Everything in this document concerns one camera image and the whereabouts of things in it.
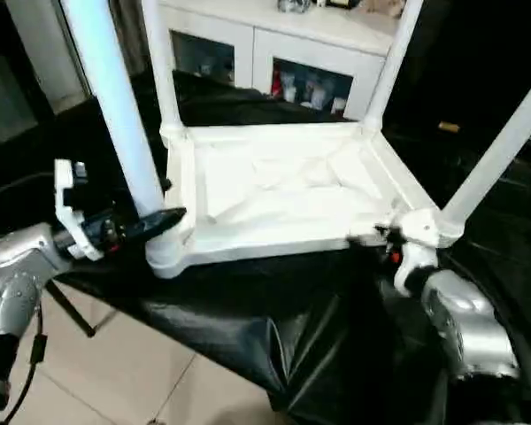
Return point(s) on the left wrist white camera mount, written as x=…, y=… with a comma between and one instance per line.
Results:
x=64, y=186

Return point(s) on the small red packet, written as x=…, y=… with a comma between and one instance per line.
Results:
x=276, y=84

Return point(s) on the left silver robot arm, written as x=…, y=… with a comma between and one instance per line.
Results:
x=17, y=257

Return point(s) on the small pale label tag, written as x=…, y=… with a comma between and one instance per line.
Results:
x=450, y=126

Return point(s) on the white glass-door cabinet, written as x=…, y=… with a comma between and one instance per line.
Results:
x=248, y=22

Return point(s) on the black backdrop cloth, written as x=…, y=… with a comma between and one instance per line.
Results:
x=469, y=66

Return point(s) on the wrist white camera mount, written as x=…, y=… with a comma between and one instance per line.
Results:
x=64, y=186
x=425, y=226

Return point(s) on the small dark picture frame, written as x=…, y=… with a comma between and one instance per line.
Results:
x=343, y=3

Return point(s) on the grey curtain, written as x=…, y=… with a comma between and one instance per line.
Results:
x=135, y=40

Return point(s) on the white plastic table top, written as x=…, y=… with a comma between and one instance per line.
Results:
x=292, y=212

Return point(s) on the black shiny mat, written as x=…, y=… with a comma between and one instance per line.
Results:
x=248, y=301

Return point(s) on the small dark patterned object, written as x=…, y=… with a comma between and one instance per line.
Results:
x=294, y=5

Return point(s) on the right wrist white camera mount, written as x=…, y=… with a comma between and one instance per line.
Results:
x=425, y=226

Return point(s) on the white plastic table leg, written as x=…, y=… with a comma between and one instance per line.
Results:
x=394, y=57
x=495, y=146
x=115, y=110
x=163, y=66

